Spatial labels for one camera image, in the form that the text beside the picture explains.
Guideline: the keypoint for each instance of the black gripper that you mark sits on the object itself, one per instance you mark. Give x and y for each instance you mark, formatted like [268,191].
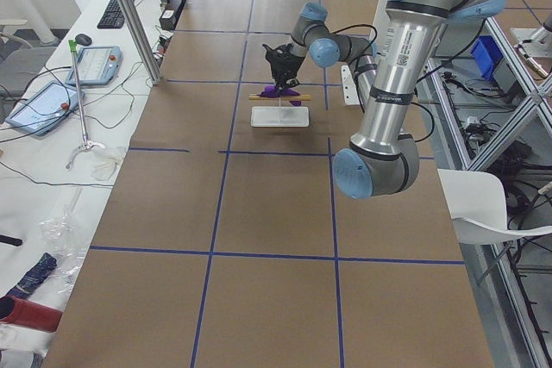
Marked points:
[285,65]

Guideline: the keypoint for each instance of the purple towel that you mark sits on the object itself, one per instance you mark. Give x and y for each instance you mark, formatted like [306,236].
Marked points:
[270,91]

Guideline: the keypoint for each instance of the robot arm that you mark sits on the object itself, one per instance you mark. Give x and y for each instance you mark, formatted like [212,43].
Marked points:
[381,158]

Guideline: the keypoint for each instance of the white rack base tray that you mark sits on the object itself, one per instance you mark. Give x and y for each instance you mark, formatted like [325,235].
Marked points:
[278,116]

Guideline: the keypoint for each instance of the wooden rack rod near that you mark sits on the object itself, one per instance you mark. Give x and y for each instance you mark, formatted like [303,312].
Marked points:
[298,98]

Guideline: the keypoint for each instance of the black power adapter box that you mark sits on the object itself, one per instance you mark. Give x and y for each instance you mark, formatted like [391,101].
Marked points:
[171,14]

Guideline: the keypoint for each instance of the black keyboard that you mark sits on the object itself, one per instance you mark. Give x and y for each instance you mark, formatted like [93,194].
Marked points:
[112,17]

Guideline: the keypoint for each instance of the blue storage bin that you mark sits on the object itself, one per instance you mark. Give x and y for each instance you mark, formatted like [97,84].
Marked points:
[487,56]

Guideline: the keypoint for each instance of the teach pendant far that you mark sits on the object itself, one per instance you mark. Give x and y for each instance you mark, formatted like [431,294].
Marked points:
[97,65]

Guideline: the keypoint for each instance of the teach pendant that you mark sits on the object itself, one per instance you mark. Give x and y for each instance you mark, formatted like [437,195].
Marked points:
[45,110]
[97,65]

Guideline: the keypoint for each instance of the black computer mouse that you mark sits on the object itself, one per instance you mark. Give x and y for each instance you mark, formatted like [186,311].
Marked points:
[83,39]

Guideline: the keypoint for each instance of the grabber reach tool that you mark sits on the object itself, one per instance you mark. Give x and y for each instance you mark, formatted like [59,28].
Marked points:
[86,144]

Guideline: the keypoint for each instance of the white chair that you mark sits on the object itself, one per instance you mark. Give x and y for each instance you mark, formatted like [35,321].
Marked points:
[476,203]

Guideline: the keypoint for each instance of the teach pendant near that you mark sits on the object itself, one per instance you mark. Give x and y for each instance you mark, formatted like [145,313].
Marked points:
[45,110]

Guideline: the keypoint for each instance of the crumpled clear plastic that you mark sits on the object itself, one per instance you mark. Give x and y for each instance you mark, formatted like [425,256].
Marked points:
[64,242]

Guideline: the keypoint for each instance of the red cylinder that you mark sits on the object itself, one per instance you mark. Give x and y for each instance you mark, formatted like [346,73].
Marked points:
[24,313]

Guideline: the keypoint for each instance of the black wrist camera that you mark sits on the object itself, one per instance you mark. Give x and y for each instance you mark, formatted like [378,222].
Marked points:
[274,55]

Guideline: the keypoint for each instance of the aluminium frame post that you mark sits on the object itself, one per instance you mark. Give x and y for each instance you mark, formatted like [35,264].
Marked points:
[139,37]

